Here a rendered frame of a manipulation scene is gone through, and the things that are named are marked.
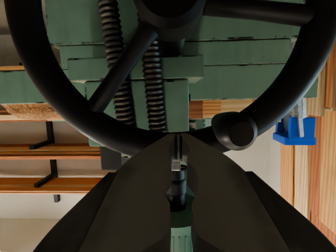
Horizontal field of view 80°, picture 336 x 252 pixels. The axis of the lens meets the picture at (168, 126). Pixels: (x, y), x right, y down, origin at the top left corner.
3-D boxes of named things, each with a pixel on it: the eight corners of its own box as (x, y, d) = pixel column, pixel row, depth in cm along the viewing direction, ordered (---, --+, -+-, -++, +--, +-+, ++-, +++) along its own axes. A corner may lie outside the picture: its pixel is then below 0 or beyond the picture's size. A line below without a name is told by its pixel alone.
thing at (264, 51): (291, 38, 34) (289, 63, 35) (247, 60, 55) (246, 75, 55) (58, 45, 35) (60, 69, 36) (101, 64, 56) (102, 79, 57)
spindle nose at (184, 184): (186, 168, 52) (187, 211, 53) (185, 161, 58) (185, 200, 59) (163, 168, 52) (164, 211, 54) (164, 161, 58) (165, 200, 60)
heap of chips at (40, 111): (39, 103, 38) (41, 123, 38) (75, 101, 52) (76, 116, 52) (-8, 104, 38) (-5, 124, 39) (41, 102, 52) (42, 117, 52)
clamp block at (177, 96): (191, 78, 26) (192, 146, 27) (186, 84, 40) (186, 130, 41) (79, 81, 27) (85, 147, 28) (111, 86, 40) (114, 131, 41)
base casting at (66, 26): (310, -21, 33) (305, 38, 34) (224, 54, 90) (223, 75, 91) (39, -10, 34) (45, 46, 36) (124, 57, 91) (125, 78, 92)
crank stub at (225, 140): (214, 123, 12) (255, 107, 12) (202, 115, 18) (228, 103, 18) (229, 161, 12) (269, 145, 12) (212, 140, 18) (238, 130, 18)
